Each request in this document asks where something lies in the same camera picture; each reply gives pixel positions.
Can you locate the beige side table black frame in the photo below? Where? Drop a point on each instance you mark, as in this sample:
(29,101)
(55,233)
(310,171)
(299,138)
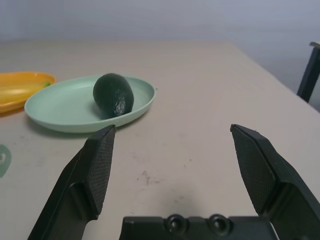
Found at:
(310,72)

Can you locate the orange-yellow plastic plate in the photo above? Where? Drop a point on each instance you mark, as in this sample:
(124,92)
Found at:
(15,77)

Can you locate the green silicone cutting mat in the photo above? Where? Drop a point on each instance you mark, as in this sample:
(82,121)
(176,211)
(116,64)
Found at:
(6,162)

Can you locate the yellow toy banana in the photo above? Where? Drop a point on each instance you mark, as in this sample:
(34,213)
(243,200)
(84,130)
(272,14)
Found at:
(20,91)

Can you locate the dark green toy avocado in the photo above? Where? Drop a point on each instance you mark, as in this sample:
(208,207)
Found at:
(112,95)

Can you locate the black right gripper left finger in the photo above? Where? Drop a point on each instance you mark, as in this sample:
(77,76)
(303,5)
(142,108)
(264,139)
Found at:
(82,180)

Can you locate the mint green plastic plate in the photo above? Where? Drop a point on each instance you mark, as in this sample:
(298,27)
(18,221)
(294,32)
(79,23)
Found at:
(65,107)

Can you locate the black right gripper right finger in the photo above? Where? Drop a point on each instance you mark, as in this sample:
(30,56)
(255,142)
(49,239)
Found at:
(260,172)

